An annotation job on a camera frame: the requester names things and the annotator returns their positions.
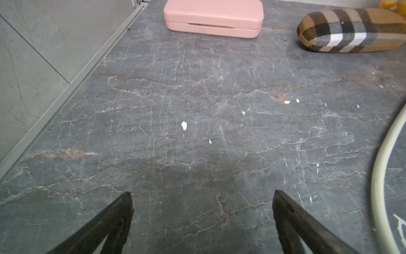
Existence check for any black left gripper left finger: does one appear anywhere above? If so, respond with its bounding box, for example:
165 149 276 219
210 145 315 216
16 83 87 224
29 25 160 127
49 192 134 254

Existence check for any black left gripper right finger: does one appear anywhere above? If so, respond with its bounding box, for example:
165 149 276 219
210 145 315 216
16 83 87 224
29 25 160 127
272 189 357 254

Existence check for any brown plaid pouch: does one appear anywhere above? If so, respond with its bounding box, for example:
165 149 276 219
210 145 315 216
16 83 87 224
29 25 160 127
297 8 406 53

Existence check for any pink rectangular case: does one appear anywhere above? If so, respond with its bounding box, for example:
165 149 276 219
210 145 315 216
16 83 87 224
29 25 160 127
163 0 264 39

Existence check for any yellow duck plush toy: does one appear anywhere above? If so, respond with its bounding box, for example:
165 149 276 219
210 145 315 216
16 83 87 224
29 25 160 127
379 0 406 17

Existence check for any white bundled power cord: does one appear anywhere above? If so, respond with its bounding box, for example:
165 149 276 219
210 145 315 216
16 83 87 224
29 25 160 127
370 104 406 254

